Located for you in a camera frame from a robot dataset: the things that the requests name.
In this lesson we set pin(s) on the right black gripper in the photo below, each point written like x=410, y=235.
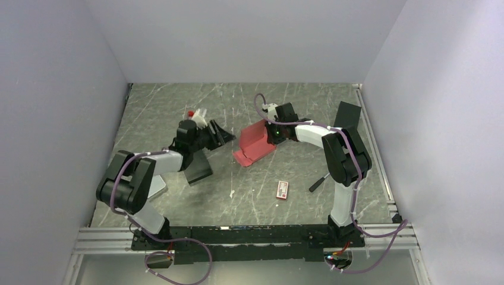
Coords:
x=271, y=139

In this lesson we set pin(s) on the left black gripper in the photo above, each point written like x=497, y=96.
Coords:
x=221, y=136

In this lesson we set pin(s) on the red cardboard paper box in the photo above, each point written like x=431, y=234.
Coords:
x=253, y=144

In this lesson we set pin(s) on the black box near left arm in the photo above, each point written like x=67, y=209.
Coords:
x=198, y=169

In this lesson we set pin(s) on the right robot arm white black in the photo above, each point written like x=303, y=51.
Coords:
x=347, y=158

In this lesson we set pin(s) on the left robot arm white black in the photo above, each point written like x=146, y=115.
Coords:
x=126, y=183

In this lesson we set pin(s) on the small red white box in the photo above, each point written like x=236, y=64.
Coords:
x=282, y=190

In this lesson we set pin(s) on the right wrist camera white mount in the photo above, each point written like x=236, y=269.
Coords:
x=270, y=110

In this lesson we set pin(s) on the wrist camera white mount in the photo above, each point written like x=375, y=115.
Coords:
x=270, y=110
x=199, y=117

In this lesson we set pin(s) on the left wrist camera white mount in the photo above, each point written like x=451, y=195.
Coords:
x=199, y=117

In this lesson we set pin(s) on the hammer with black handle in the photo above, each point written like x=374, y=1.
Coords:
x=318, y=182

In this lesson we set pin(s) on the black box near right wall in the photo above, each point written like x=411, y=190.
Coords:
x=347, y=116

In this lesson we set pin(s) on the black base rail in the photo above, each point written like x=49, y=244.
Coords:
x=308, y=242

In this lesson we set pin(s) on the aluminium frame rail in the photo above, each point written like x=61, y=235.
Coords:
x=103, y=241

